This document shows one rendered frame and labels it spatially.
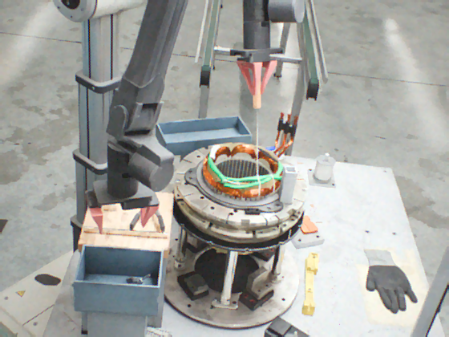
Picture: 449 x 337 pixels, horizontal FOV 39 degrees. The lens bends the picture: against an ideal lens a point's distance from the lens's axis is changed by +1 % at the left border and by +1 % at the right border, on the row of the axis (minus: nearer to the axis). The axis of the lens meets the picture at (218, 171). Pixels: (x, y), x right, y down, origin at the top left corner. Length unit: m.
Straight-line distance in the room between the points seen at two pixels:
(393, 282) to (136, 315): 0.76
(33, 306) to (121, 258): 1.01
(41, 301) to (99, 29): 1.09
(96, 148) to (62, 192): 1.45
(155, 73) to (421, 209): 2.63
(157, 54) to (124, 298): 0.51
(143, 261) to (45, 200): 1.87
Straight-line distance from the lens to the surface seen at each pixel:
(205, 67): 2.79
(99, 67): 1.70
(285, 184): 1.43
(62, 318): 1.60
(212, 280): 1.69
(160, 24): 1.03
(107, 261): 1.38
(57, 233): 3.01
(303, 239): 1.85
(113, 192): 1.16
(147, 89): 1.06
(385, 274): 1.82
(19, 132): 3.72
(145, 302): 1.30
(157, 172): 1.06
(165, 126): 1.77
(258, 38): 1.35
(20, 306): 2.35
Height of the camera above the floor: 1.98
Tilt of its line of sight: 35 degrees down
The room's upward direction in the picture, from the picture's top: 7 degrees clockwise
